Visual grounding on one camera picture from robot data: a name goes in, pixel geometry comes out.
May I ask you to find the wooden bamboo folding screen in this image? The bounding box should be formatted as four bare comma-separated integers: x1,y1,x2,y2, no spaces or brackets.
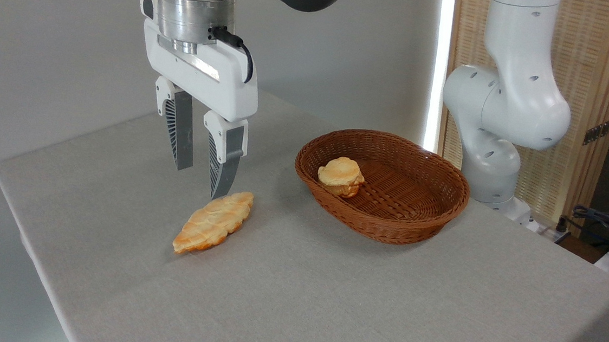
434,0,609,235

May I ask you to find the long golden bread loaf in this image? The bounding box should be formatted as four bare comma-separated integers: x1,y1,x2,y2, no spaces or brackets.
171,185,256,260

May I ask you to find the brown wicker oval basket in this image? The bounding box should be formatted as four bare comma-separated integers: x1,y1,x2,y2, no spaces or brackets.
289,124,475,251

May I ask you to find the black cable bundle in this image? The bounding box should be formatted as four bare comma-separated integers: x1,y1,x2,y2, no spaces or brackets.
553,203,609,256

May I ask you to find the grey tablecloth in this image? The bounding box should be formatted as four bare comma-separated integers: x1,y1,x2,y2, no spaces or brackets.
0,68,609,342

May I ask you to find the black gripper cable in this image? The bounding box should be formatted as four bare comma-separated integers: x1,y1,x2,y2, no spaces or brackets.
205,25,257,85

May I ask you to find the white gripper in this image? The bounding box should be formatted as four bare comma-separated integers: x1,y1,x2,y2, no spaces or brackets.
125,0,267,203

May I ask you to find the small round bread bun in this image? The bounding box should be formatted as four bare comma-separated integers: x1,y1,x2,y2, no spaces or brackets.
316,155,367,200

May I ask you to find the metal screen hinge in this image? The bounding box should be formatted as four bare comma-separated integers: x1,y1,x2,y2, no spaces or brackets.
582,113,609,148

